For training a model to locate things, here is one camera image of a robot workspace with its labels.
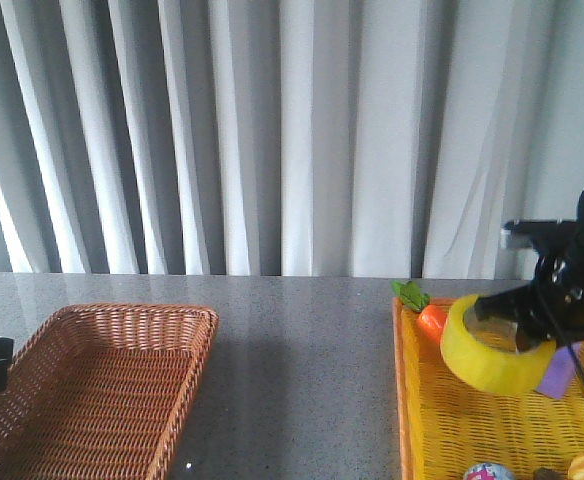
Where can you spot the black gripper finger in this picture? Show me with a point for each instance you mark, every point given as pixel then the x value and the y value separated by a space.
pixel 517 304
pixel 529 336

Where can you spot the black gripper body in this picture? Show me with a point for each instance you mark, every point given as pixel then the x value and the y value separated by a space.
pixel 559 284

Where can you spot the yellow tape roll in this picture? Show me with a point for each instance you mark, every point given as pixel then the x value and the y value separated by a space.
pixel 485 358

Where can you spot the purple foam cube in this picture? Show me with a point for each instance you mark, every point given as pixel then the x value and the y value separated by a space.
pixel 558 376

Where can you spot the orange toy carrot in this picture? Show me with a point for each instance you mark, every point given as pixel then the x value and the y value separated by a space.
pixel 430 318

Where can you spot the yellow orange woven basket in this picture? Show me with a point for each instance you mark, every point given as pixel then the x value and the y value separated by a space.
pixel 445 426

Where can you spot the dark brown toy piece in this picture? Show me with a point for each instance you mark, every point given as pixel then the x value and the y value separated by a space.
pixel 544 473

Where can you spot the colourful patterned ball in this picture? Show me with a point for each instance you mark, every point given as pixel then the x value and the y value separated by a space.
pixel 488 471

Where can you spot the grey pleated curtain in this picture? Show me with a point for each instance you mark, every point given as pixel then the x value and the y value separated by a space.
pixel 296 138

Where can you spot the brown wicker basket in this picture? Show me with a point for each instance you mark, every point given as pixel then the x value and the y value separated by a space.
pixel 103 391

